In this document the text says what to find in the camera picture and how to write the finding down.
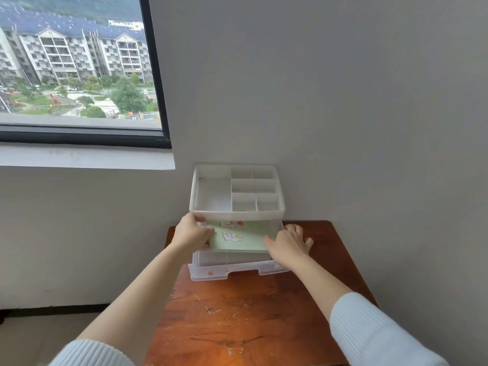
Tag person's right hand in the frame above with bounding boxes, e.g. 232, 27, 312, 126
263, 223, 314, 270

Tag person's left hand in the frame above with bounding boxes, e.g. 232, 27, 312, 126
171, 212, 216, 253

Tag green notebook with cartoon stickers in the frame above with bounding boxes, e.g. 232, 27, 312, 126
206, 220, 283, 253

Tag person's left forearm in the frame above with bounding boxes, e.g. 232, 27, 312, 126
76, 244, 187, 355

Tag person's right forearm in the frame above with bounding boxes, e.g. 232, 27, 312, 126
288, 254, 353, 321

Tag translucent plastic organizer drawer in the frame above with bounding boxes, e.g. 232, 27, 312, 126
188, 251, 291, 282

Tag translucent white plastic desk organizer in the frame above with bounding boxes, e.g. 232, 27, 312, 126
188, 163, 291, 282

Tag white knit right sleeve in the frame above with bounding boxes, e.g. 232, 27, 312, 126
329, 292, 450, 366

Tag white knit sleeve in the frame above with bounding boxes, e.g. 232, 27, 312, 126
48, 339, 136, 366
329, 292, 450, 366

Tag white window sill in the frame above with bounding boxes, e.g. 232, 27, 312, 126
0, 142, 176, 171

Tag black framed window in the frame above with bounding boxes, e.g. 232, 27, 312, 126
0, 0, 172, 150

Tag white knit left sleeve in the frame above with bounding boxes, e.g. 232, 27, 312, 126
48, 339, 136, 366

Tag grey apartment buildings outside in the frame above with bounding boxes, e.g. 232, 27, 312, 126
0, 0, 153, 86

